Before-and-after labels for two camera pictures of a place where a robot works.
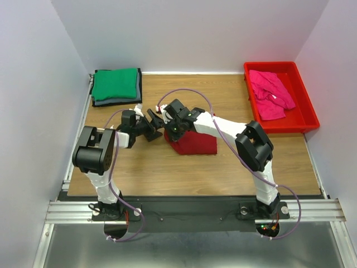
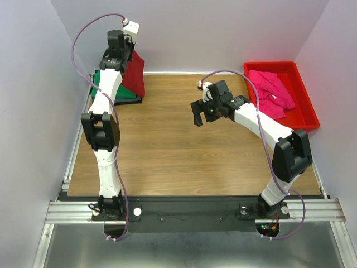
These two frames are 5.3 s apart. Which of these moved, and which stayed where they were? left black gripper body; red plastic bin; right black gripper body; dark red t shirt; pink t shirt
Moved: left black gripper body; dark red t shirt; right black gripper body
Stayed: red plastic bin; pink t shirt
